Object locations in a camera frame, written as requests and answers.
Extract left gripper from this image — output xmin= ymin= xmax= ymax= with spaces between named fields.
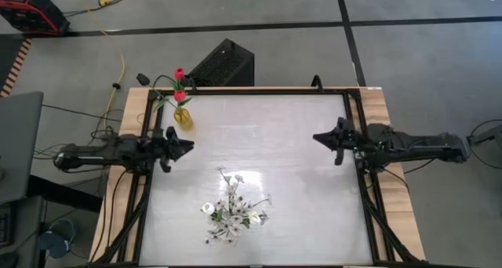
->
xmin=151 ymin=126 xmax=195 ymax=174

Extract yellow glass vase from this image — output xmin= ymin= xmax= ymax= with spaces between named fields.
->
xmin=173 ymin=107 xmax=195 ymax=131

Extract black mesh box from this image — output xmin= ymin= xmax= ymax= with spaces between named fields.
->
xmin=187 ymin=38 xmax=256 ymax=88

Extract grey stand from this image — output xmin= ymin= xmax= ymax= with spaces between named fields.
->
xmin=468 ymin=125 xmax=502 ymax=147

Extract yellow cable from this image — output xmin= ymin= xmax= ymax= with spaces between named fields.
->
xmin=80 ymin=0 xmax=158 ymax=122

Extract red tulip green stem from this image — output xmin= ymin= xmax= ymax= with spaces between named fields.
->
xmin=153 ymin=89 xmax=193 ymax=116
xmin=173 ymin=67 xmax=187 ymax=112

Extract grey desk panel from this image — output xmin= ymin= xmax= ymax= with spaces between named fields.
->
xmin=0 ymin=90 xmax=45 ymax=206

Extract black cable bundle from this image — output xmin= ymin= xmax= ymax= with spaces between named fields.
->
xmin=33 ymin=103 xmax=126 ymax=175

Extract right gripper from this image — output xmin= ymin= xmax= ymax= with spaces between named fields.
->
xmin=312 ymin=117 xmax=368 ymax=166

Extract blue grey headphones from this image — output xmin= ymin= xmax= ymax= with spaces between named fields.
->
xmin=38 ymin=217 xmax=79 ymax=260

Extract red black equipment case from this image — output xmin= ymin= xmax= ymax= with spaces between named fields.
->
xmin=0 ymin=0 xmax=71 ymax=37

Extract white blossom spray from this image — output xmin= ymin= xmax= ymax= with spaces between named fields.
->
xmin=214 ymin=165 xmax=248 ymax=218
xmin=203 ymin=193 xmax=274 ymax=248

